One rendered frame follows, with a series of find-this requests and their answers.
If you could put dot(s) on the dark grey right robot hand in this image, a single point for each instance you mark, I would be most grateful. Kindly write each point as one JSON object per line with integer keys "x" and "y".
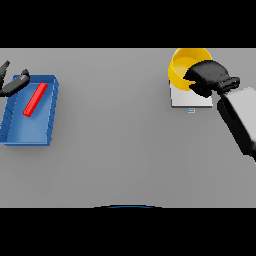
{"x": 209, "y": 76}

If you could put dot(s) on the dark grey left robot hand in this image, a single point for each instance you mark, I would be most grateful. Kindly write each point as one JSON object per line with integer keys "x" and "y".
{"x": 15, "y": 84}

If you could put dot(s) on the red beaker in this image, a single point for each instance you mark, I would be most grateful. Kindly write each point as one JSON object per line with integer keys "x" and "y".
{"x": 35, "y": 100}

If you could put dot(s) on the yellow bowl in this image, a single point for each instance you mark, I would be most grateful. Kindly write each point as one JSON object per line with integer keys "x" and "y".
{"x": 181, "y": 68}

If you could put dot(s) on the pale square measuring scale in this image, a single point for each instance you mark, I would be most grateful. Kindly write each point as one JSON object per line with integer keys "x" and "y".
{"x": 186, "y": 98}

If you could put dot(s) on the blue tray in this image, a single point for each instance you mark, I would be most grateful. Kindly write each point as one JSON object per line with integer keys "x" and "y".
{"x": 29, "y": 116}

